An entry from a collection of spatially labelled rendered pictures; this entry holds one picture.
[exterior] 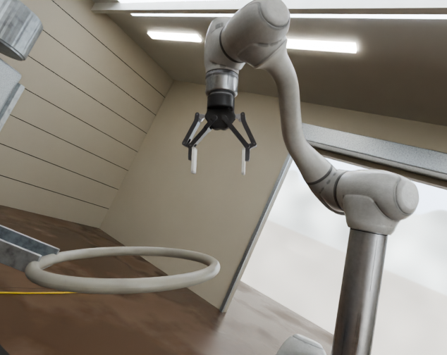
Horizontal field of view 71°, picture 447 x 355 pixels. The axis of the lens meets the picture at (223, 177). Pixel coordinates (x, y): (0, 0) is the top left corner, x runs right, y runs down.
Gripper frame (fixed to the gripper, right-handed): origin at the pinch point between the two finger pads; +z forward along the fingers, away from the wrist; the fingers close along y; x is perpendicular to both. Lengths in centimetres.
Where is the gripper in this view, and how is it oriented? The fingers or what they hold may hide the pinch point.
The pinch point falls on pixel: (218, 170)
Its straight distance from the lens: 84.3
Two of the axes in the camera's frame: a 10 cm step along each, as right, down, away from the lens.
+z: -0.4, 10.0, -0.8
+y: -9.9, -0.3, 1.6
